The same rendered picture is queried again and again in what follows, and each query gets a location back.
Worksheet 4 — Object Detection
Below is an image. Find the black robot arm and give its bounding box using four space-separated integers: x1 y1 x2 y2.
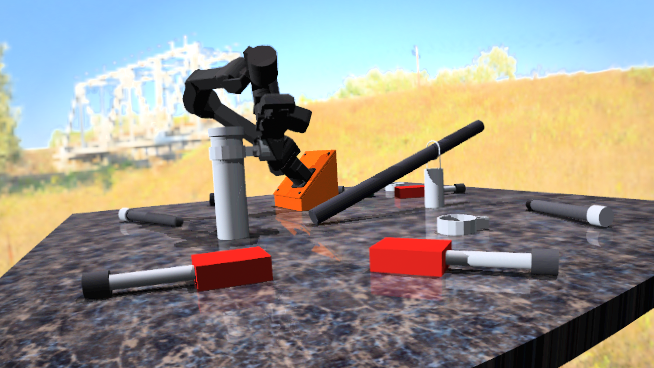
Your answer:
182 45 316 188

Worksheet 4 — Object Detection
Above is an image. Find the grey metal ring clamp with two tabs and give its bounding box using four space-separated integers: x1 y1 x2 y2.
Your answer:
386 182 404 191
437 214 489 236

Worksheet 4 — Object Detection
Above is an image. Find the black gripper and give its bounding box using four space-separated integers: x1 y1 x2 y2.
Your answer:
253 91 296 171

